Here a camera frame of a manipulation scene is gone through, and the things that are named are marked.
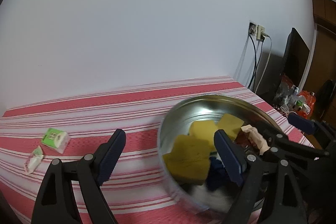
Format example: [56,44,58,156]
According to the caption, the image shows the small yellow sponge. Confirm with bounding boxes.
[217,113,244,141]

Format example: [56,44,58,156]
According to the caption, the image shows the white power cable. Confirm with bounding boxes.
[256,34,272,93]

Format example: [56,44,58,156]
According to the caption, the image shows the black power cable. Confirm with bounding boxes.
[248,34,263,92]

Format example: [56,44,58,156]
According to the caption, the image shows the round metal tray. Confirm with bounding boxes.
[157,95,282,215]

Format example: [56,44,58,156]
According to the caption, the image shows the green tissue pack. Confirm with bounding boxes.
[41,128,70,154]

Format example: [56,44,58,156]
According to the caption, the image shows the black monitor screen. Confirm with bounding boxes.
[272,28,310,98]

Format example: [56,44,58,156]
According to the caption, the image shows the wooden door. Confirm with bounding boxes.
[304,0,335,124]

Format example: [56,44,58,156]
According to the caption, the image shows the large yellow sponge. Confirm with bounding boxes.
[163,135,211,185]

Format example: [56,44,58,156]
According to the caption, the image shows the yellow green scouring sponge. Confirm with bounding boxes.
[189,120,218,152]

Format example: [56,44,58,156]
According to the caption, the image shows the wall power socket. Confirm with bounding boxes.
[248,21,258,36]

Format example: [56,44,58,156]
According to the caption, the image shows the red striped tablecloth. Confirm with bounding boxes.
[1,76,309,223]

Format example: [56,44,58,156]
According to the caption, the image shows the beige cleaning cloth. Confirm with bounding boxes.
[241,125,270,156]

